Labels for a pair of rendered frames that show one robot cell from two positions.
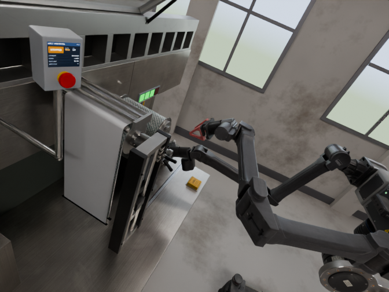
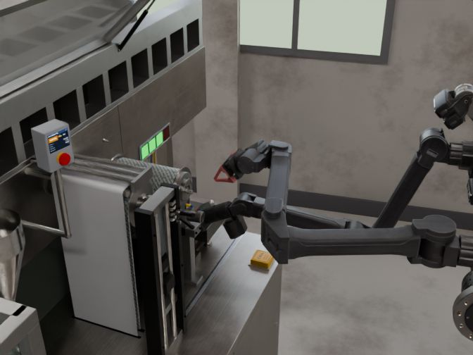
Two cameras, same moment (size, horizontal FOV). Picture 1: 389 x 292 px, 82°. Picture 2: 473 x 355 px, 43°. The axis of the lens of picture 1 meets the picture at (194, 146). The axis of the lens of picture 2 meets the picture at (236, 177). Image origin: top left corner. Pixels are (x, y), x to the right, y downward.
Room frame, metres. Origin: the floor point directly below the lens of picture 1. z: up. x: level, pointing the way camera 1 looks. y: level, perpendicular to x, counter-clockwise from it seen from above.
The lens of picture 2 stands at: (-0.75, -0.37, 2.28)
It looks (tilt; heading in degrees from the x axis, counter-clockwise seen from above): 30 degrees down; 12
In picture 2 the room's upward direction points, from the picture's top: straight up
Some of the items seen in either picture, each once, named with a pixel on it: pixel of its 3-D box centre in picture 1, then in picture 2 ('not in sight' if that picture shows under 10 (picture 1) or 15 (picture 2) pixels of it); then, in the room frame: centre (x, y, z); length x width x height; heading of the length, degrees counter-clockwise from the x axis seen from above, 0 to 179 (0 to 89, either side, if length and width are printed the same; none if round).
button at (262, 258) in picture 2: (194, 182); (262, 258); (1.02, -0.09, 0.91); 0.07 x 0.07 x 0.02; 80
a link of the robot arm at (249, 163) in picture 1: (246, 160); (277, 187); (0.65, -0.19, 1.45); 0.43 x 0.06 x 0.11; 5
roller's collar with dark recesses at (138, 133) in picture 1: (141, 141); (150, 206); (0.66, 0.19, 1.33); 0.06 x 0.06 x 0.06; 80
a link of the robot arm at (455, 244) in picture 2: (380, 255); (440, 244); (0.48, -0.60, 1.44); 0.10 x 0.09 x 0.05; 87
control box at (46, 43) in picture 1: (59, 61); (55, 146); (0.37, 0.29, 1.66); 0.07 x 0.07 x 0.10; 65
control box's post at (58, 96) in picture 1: (58, 124); (62, 201); (0.37, 0.30, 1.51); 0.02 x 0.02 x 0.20
